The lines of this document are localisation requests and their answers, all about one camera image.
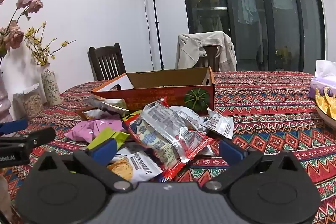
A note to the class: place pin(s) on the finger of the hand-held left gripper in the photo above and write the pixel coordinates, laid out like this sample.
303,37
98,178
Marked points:
13,126
34,138

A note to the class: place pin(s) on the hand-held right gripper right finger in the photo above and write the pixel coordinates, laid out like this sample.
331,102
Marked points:
231,153

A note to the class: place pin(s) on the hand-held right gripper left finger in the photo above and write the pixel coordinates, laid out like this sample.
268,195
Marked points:
105,150

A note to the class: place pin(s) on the green snack packet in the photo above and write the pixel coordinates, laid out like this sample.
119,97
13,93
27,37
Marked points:
101,136
121,136

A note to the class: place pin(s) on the pink snack packet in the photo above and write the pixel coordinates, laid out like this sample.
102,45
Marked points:
84,130

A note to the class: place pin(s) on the small white snack packet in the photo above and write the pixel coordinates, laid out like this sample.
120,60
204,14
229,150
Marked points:
219,124

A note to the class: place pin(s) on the white cracker snack packet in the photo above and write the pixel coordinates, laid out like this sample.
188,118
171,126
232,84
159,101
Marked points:
136,166

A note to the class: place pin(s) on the white tan snack packet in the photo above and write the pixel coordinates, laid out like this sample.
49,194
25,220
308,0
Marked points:
92,114

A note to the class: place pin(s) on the brown snack packet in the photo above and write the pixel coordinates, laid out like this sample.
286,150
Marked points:
113,104

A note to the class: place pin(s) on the white grey snack packet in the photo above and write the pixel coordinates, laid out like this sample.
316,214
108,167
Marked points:
189,114

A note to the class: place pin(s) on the red-edged silver snack packet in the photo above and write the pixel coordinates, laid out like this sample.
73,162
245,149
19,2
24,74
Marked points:
168,119

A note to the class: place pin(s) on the orange red cardboard box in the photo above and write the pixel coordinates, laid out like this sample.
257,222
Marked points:
162,98

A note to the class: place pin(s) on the person's left forearm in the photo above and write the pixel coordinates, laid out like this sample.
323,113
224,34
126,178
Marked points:
5,197

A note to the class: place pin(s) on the clear jar of seeds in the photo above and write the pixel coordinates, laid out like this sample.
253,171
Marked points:
31,106

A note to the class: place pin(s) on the patterned red tablecloth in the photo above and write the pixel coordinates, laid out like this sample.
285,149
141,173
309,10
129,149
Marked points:
262,113

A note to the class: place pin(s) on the floral ceramic vase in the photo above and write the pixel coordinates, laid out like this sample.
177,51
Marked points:
51,87

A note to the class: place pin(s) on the dark wooden chair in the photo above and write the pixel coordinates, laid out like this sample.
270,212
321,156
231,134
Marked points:
107,61
210,53

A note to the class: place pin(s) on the yellow flower branches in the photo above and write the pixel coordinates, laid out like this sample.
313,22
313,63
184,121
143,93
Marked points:
32,33

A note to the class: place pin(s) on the white plate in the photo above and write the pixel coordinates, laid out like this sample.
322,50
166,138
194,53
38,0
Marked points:
325,117

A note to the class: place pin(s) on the beige jacket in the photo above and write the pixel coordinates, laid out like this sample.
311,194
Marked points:
194,48

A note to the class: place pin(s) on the purple tissue pack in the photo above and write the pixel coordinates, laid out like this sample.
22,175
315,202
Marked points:
319,85

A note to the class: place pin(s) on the black-framed glass doors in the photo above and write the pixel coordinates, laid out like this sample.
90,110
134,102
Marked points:
246,37

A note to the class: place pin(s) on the pink artificial flowers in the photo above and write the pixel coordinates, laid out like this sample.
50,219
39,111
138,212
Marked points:
29,2

